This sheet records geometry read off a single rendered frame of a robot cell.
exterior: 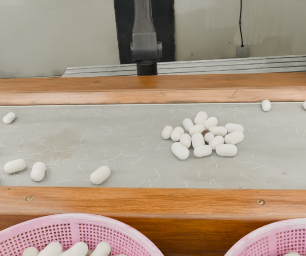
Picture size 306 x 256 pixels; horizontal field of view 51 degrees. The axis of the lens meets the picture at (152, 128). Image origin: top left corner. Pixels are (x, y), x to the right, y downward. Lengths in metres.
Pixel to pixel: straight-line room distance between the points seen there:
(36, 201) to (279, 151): 0.39
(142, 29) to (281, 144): 0.51
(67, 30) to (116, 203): 2.30
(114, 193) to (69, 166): 0.14
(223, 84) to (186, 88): 0.09
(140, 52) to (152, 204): 0.57
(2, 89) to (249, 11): 2.11
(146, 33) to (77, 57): 1.82
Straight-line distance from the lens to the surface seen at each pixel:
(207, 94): 0.72
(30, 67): 2.85
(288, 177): 0.52
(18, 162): 0.56
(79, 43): 2.67
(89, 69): 1.17
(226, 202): 0.42
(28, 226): 0.43
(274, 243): 0.41
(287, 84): 0.77
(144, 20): 0.93
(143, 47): 0.91
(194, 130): 0.58
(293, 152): 0.58
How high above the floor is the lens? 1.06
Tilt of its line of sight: 31 degrees down
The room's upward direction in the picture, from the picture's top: 4 degrees counter-clockwise
